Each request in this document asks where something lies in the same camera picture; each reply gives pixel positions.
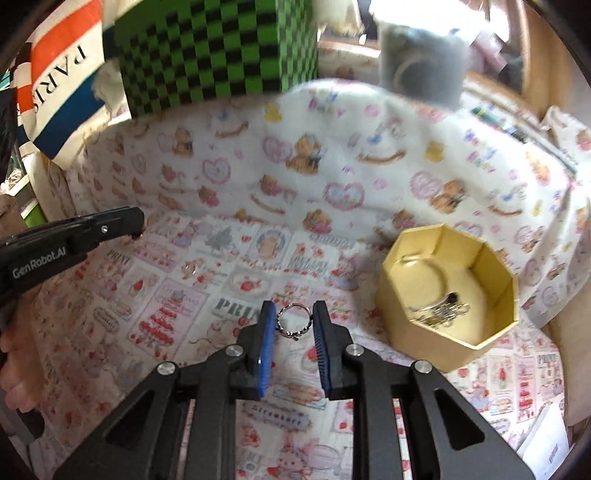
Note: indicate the green black checkered box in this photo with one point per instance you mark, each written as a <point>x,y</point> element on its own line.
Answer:
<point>207,50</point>

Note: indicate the wooden window frame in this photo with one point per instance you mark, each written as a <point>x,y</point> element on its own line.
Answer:
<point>540,55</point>

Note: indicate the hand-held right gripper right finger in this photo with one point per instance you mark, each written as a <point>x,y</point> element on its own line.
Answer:
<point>324,355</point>

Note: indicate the gold octagonal box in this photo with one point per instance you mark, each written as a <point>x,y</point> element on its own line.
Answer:
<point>434,351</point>

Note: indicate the small black earring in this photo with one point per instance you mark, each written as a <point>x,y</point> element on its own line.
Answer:
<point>453,297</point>

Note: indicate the striped printed cloth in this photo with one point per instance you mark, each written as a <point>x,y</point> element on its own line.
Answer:
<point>60,92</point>

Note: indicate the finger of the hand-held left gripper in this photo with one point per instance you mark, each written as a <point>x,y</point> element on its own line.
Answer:
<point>92,228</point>

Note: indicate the person's left hand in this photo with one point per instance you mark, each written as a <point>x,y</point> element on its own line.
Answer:
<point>18,369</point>

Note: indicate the bear print cloth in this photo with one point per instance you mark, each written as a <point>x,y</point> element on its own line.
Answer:
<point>351,138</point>

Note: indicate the strawberry print cloth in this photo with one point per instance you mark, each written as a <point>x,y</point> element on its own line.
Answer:
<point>207,300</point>

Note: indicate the translucent plastic bucket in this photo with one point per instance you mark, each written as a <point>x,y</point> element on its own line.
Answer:
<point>425,60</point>

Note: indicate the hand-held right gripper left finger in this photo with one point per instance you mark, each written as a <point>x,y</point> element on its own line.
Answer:
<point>265,355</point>

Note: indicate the green lighter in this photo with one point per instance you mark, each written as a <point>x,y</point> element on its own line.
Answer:
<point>487,117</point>

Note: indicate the white paper sheet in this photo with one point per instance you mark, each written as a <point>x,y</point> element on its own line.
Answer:
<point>545,438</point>

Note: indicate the silver jewelry pieces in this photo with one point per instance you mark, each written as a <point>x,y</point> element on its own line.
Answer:
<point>438,314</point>

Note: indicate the silver bangle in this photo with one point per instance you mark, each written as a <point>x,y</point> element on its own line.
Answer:
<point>436,272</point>

